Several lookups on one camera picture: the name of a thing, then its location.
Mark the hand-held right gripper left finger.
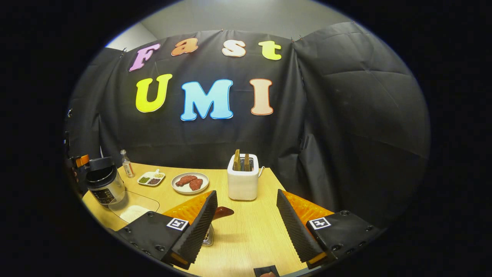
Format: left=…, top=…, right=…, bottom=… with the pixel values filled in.
left=116, top=190, right=218, bottom=270

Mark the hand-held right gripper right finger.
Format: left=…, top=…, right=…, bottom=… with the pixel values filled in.
left=276, top=189, right=385, bottom=270

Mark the brown wooden spoon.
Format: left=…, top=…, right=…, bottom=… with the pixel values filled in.
left=213, top=206, right=235, bottom=220

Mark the grey rice cooker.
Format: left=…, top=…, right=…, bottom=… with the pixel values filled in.
left=85, top=157, right=126, bottom=206

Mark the white rice heap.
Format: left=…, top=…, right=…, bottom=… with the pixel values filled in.
left=120, top=205, right=151, bottom=224

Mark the small clear glass bottle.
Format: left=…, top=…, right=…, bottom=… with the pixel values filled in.
left=120, top=149, right=136, bottom=178

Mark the white round plate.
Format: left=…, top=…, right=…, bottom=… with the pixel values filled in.
left=171, top=172, right=210, bottom=195

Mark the white toaster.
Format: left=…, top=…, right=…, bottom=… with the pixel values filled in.
left=227, top=154, right=266, bottom=201

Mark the white divided grain dish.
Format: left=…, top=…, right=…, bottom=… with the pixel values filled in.
left=137, top=169, right=166, bottom=187

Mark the black backdrop cloth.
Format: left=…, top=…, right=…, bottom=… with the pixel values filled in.
left=65, top=21, right=431, bottom=227

